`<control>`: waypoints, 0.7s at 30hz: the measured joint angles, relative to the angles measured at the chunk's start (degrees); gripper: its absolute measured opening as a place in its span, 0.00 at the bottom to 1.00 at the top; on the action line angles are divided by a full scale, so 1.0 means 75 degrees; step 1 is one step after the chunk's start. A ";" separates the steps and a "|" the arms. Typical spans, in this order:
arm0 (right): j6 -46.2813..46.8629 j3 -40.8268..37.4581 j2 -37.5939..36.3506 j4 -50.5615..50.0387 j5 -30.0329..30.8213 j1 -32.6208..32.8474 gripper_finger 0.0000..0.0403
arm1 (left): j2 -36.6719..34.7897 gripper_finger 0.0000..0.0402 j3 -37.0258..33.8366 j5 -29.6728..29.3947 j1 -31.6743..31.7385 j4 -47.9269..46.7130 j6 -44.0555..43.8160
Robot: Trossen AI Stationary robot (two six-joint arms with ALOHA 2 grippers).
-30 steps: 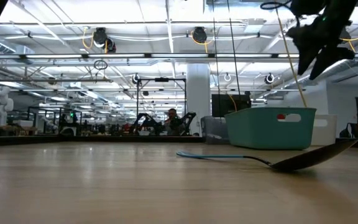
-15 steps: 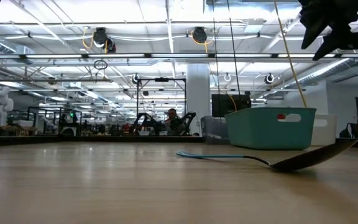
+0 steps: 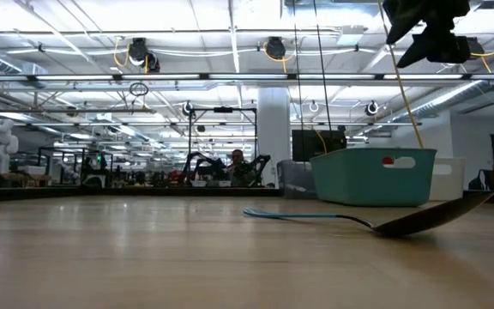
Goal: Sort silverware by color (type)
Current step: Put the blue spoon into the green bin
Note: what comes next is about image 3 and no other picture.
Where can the white building column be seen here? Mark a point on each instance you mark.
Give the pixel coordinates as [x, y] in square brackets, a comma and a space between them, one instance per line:
[274, 133]

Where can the teal plastic bin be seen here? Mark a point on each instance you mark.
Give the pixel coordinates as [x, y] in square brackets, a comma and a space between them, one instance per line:
[358, 184]

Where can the black aluminium table frame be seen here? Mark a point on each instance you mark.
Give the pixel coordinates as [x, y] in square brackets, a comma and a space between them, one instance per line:
[101, 194]

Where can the grey translucent plastic bin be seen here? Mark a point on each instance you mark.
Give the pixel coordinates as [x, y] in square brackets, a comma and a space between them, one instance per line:
[296, 180]

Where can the black background rig frame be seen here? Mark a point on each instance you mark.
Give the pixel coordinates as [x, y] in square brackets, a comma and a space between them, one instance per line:
[223, 110]

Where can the silver ventilation duct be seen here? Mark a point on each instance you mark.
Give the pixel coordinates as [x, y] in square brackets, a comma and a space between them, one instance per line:
[444, 96]

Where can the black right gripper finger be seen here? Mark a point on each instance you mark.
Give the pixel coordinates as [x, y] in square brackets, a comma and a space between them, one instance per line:
[403, 17]
[440, 49]

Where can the black background robot arm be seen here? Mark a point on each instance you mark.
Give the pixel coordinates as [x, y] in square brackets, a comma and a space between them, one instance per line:
[206, 165]
[259, 167]

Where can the black equipment box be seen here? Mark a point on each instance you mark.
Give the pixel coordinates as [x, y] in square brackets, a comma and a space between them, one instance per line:
[315, 146]

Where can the white plastic bin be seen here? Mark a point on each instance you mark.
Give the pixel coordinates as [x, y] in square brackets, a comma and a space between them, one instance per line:
[448, 184]

